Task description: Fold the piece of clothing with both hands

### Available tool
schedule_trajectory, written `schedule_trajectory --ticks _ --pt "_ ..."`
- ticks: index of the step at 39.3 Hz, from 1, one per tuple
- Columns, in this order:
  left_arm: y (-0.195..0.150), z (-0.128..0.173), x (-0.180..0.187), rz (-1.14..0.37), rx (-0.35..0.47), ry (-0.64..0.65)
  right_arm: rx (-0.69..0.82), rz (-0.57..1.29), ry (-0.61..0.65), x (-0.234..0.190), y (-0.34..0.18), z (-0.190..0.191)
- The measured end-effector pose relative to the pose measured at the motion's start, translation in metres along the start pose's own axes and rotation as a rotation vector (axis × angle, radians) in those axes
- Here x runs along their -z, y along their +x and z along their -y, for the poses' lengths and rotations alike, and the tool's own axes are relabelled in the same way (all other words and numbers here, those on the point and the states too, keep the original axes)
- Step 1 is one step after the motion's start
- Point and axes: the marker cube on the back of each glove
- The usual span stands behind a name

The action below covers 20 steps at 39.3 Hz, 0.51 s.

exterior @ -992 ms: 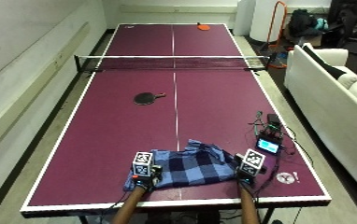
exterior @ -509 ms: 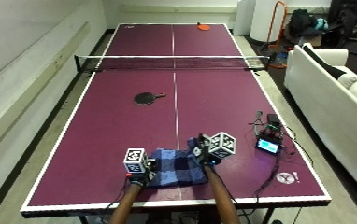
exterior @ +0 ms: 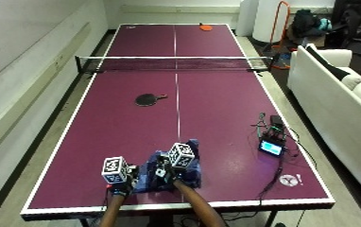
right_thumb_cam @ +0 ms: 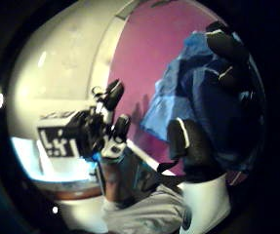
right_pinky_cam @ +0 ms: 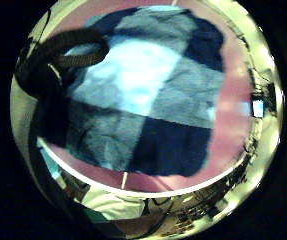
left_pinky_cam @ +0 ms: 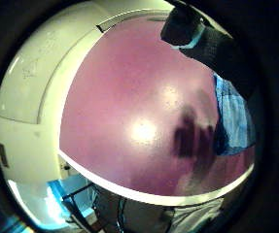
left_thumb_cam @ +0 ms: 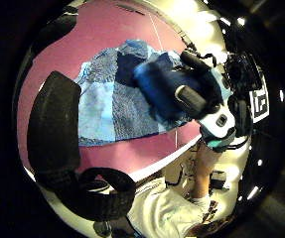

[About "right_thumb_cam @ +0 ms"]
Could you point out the blue cloth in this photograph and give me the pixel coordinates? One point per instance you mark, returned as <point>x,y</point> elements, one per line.
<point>194,91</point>

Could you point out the white marker cube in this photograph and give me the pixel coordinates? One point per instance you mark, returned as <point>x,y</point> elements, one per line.
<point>58,143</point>

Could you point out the the person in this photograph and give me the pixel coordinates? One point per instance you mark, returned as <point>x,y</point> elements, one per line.
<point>146,214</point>

